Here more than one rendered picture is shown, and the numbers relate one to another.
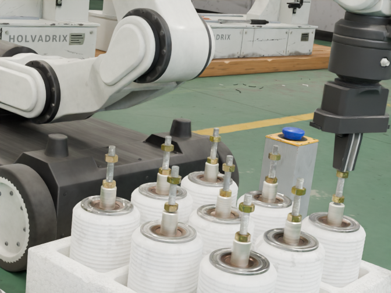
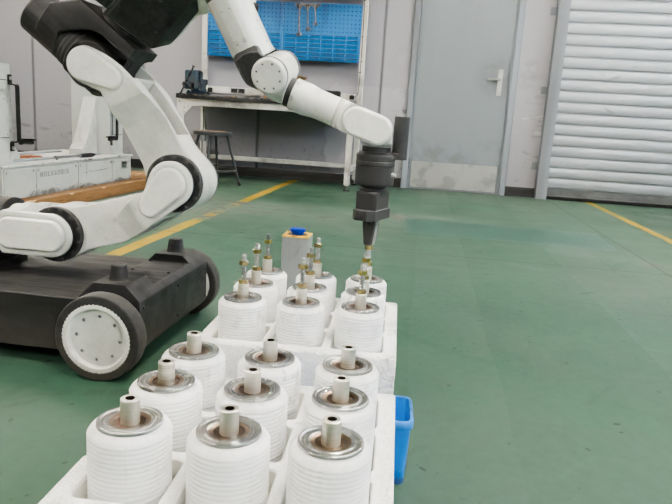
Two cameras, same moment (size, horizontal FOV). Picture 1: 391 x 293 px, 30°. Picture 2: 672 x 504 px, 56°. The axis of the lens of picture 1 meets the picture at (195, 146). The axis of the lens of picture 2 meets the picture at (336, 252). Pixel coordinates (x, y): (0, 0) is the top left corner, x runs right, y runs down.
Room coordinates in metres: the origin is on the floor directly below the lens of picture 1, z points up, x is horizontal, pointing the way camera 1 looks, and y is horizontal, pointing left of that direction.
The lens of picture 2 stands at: (-0.14, 0.64, 0.61)
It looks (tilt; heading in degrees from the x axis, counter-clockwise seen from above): 12 degrees down; 327
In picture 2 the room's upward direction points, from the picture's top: 4 degrees clockwise
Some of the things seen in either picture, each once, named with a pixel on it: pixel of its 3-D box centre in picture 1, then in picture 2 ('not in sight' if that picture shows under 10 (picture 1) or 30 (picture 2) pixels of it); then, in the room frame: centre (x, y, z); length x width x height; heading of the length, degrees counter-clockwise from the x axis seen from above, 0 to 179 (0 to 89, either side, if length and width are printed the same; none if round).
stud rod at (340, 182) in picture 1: (340, 186); not in sight; (1.02, -0.22, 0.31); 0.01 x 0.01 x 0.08
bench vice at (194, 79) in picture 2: not in sight; (194, 80); (5.43, -1.42, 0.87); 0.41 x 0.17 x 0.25; 139
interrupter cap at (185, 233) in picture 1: (168, 232); (301, 302); (0.91, 0.02, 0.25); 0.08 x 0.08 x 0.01
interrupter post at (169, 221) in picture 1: (169, 222); (301, 296); (0.91, 0.02, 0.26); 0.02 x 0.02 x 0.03
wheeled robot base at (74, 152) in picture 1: (53, 127); (64, 262); (1.64, 0.33, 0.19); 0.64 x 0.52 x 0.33; 49
